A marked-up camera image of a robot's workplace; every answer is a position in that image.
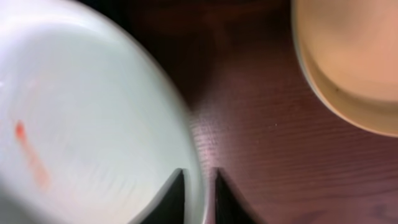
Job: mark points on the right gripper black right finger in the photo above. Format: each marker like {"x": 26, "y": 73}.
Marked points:
{"x": 227, "y": 204}

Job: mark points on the yellow plate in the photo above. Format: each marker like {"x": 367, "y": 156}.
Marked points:
{"x": 347, "y": 50}

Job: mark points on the light blue plate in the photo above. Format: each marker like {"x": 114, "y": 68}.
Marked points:
{"x": 91, "y": 126}

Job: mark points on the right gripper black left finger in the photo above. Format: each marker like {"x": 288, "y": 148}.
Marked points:
{"x": 168, "y": 206}

